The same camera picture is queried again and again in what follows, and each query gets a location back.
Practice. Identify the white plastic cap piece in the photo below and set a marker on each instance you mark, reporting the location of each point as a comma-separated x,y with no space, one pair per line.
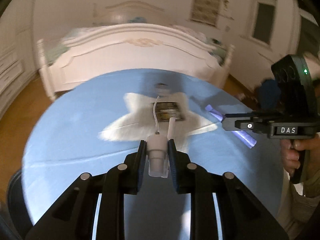
157,152

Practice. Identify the person right hand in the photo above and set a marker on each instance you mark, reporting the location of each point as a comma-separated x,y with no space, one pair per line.
290,158

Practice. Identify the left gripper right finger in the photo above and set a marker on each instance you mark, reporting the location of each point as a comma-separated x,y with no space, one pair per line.
221,205

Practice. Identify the star shaped striped mat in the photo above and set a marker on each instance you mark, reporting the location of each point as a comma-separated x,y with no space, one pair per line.
139,123

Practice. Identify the white bed frame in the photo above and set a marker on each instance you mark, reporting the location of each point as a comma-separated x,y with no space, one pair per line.
132,35

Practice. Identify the white built-in wardrobe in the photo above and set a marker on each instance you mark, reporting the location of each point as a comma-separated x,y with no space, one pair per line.
17,50

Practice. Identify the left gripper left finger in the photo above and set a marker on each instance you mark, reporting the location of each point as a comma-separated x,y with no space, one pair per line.
93,205

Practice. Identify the patterned window blind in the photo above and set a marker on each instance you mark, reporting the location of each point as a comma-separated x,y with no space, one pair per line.
205,11

